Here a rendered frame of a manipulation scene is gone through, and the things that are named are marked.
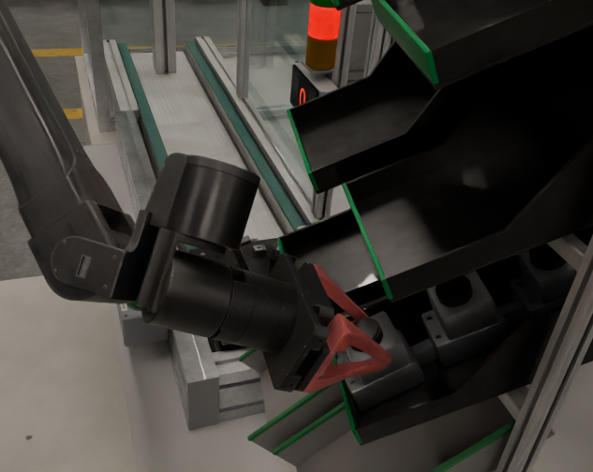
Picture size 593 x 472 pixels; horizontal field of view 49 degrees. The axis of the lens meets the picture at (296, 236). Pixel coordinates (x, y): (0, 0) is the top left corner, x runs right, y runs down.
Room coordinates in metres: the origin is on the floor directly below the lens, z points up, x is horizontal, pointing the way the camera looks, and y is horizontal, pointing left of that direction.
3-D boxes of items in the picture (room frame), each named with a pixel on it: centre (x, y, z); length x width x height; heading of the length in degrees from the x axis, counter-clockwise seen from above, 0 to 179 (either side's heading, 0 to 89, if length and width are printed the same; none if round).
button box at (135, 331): (0.83, 0.26, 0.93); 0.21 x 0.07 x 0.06; 22
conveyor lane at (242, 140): (1.12, 0.12, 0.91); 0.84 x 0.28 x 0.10; 22
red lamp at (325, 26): (1.06, -0.01, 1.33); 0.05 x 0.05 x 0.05
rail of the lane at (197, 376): (1.03, 0.27, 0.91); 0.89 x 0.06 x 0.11; 22
